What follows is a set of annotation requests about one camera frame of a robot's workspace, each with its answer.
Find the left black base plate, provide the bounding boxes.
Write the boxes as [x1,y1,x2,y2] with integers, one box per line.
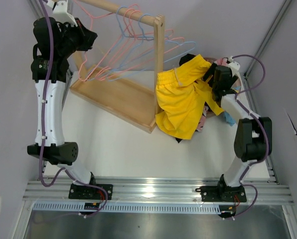
[68,183,113,200]

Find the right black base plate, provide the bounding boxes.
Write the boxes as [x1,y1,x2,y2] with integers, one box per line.
[195,186,247,203]

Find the pink translucent plastic basin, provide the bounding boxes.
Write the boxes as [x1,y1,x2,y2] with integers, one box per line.
[205,57,242,100]

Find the aluminium mounting rail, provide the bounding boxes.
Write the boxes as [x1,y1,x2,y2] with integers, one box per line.
[23,177,294,205]

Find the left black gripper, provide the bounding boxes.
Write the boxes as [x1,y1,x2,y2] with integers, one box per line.
[57,17,97,58]

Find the black shorts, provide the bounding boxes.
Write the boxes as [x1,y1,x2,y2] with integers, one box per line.
[175,53,196,143]

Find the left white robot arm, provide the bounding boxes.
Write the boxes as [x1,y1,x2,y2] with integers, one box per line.
[27,17,97,199]

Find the pink patterned shorts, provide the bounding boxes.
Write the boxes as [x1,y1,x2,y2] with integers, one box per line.
[195,58,227,132]

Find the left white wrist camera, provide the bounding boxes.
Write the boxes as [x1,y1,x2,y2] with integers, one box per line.
[46,0,78,27]

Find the wooden clothes rack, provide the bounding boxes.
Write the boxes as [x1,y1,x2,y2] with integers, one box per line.
[70,0,165,133]

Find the yellow shorts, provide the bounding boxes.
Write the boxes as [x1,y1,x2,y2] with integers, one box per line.
[155,54,224,140]

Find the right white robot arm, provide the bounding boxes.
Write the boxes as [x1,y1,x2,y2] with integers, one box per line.
[201,60,272,201]

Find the slotted cable duct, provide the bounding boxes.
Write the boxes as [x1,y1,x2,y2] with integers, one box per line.
[32,201,232,215]

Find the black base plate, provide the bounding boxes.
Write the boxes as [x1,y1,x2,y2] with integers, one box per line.
[195,186,247,203]
[68,183,113,200]

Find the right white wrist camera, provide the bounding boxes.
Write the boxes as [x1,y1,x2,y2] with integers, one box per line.
[224,57,240,76]

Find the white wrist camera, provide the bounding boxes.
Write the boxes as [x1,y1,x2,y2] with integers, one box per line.
[46,0,78,27]
[224,57,240,76]

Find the light blue shorts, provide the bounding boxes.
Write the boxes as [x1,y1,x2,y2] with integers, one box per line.
[223,112,236,126]

